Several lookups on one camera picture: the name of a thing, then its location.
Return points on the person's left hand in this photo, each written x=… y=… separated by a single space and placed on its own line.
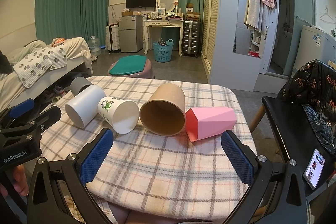
x=19 y=179

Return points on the silver mini fridge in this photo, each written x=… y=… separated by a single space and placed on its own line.
x=131 y=33

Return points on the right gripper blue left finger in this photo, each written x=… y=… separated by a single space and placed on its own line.
x=93 y=154

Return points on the white plastic cup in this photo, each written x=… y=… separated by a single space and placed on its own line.
x=83 y=107

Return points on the bed with bedding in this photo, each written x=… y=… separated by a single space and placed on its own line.
x=12 y=90

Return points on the black floral bag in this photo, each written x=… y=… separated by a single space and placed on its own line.
x=313 y=87

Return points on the pink faceted cup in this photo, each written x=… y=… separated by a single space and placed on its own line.
x=206 y=122

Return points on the white washing machine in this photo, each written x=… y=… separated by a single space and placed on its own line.
x=309 y=43

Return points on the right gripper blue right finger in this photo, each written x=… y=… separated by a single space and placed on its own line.
x=241 y=157

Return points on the patterned quilted blanket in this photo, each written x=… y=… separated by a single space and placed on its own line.
x=34 y=65

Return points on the white printed paper cup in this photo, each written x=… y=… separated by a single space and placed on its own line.
x=122 y=115

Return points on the pink stool with green cushion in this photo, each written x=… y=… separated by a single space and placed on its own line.
x=134 y=66

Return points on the oval vanity mirror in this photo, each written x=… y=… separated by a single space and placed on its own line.
x=168 y=5

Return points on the white suitcase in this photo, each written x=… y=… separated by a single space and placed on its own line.
x=112 y=38

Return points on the black silver suitcase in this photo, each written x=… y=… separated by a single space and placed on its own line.
x=191 y=37

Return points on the smartphone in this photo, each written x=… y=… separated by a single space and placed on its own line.
x=314 y=169

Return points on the black chair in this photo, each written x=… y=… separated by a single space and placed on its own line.
x=296 y=140

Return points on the white louvered wardrobe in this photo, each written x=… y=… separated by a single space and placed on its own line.
x=209 y=24

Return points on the grey plastic cup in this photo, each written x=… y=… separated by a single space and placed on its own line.
x=78 y=85

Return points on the water jug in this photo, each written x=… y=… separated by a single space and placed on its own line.
x=94 y=46

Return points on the plaid tablecloth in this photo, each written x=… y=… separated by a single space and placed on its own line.
x=166 y=176

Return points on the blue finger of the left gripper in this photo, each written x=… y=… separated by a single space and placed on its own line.
x=22 y=108
x=47 y=118

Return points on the blue laundry basket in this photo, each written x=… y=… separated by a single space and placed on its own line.
x=163 y=50

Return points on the green curtain left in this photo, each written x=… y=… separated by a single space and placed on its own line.
x=71 y=18

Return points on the wire clothes hanger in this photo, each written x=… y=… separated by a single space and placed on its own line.
x=326 y=18

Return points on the brown paper cup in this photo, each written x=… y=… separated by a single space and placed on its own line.
x=164 y=113

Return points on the orange item on bed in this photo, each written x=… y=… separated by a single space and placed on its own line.
x=57 y=42

